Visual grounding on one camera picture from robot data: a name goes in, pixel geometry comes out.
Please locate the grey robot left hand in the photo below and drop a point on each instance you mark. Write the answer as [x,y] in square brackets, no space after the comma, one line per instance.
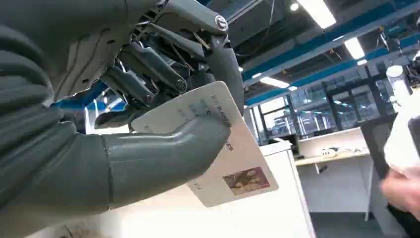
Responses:
[82,39]

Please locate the person's right hand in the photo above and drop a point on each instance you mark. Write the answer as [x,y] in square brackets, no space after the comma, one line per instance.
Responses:
[403,193]

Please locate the white printed photo card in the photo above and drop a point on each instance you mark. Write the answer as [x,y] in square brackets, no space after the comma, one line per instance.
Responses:
[242,157]

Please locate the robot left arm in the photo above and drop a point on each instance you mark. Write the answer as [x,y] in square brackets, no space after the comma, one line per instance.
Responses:
[29,157]

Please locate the person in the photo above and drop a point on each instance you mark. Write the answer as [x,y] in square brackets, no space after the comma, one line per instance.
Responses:
[398,144]

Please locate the white office desk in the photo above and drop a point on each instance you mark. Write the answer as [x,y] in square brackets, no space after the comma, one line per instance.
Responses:
[334,184]

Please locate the white plastic bottle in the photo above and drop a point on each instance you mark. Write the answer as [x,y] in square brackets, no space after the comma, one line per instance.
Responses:
[397,85]

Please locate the ceiling light panel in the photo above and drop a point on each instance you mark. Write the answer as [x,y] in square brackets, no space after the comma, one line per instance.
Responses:
[354,48]
[318,13]
[274,82]

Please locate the white cabinet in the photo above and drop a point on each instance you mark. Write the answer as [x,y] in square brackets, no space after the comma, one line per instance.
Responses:
[229,220]

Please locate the round ceiling spotlight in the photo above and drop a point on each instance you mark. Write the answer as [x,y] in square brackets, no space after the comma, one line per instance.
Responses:
[294,6]

